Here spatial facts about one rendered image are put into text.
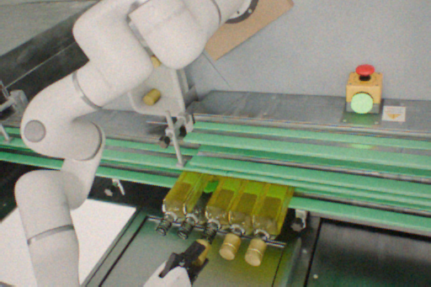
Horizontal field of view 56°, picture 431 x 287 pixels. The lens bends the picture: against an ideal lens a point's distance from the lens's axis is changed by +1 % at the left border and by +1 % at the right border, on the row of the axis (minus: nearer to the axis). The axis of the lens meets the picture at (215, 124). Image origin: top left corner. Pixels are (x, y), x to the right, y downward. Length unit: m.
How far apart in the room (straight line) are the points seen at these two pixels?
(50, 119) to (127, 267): 0.48
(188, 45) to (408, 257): 0.72
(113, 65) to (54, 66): 1.14
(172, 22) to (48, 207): 0.40
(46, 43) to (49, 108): 1.07
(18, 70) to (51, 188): 0.98
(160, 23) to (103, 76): 0.14
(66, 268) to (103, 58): 0.40
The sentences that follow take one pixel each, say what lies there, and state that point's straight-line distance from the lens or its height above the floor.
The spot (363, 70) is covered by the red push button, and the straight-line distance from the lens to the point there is 0.95.
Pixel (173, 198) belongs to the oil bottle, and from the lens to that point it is 1.01.
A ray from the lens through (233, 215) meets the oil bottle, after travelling 0.93.
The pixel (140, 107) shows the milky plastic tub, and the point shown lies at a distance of 1.21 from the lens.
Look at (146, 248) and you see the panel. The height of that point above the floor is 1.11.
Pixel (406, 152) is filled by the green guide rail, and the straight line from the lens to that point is 0.91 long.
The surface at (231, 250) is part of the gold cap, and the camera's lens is 0.89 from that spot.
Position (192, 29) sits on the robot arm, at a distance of 0.73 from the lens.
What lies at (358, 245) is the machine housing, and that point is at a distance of 1.11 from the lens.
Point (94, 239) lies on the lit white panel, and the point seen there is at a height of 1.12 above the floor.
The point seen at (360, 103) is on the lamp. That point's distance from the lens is 0.94.
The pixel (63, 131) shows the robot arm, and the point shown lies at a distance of 0.80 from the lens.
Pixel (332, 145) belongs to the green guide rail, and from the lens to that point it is 0.92.
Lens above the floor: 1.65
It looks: 47 degrees down
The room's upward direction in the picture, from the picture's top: 146 degrees counter-clockwise
